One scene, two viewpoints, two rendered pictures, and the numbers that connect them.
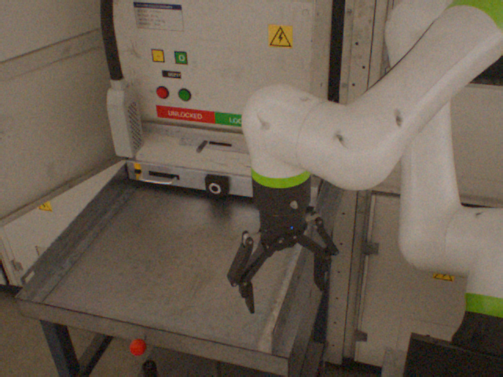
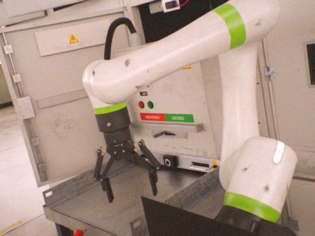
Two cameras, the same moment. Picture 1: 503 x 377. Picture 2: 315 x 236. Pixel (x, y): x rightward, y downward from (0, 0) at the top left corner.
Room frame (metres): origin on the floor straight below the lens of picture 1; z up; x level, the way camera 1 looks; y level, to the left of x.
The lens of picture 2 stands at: (-0.15, -0.71, 1.46)
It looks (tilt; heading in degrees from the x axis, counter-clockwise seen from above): 13 degrees down; 31
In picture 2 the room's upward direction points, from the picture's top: 12 degrees counter-clockwise
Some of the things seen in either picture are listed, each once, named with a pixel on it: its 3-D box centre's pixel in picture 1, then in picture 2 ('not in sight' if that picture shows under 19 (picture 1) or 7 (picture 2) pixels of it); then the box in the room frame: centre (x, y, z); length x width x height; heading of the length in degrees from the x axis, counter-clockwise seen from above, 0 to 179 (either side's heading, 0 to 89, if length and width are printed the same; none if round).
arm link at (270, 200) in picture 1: (280, 185); (113, 119); (0.72, -0.04, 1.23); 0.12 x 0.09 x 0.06; 20
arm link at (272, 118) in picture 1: (284, 132); (104, 85); (0.71, -0.04, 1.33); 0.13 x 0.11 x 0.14; 47
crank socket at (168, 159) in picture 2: (216, 185); (169, 161); (1.22, 0.10, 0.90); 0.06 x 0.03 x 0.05; 72
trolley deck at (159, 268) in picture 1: (203, 235); (153, 189); (1.11, 0.14, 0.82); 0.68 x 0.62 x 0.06; 162
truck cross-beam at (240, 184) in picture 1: (221, 178); (175, 158); (1.26, 0.09, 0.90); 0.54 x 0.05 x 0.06; 72
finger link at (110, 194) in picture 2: (248, 294); (109, 190); (0.70, 0.02, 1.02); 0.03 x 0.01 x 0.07; 20
